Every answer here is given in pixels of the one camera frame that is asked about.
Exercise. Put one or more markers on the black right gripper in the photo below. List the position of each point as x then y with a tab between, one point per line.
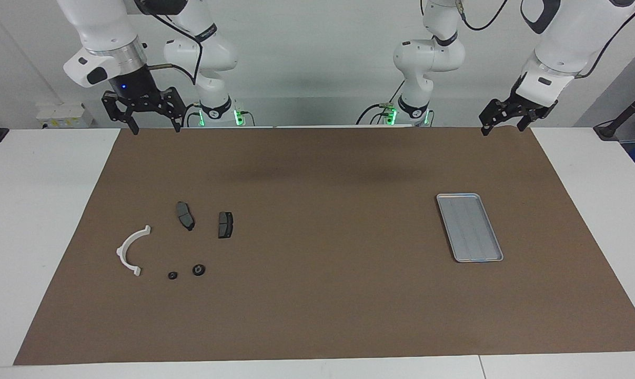
138	100

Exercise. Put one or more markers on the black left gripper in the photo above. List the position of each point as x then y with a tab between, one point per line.
520	107

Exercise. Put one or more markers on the large black bearing gear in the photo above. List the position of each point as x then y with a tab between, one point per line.
199	269

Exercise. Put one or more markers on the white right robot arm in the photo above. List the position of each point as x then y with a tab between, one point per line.
101	26

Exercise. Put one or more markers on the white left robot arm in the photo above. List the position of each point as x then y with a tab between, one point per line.
570	47

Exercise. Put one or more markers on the silver metal tray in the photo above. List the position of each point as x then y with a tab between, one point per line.
470	229

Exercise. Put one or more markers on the white power strip box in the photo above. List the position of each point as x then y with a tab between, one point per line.
64	117

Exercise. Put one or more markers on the dark curved brake pad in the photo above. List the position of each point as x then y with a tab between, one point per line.
184	215

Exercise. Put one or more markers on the dark rectangular brake pad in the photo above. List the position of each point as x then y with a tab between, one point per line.
225	225

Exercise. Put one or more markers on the brown table mat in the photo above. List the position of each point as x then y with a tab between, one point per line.
317	295

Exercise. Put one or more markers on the white curved plastic bracket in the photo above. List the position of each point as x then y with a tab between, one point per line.
121	252

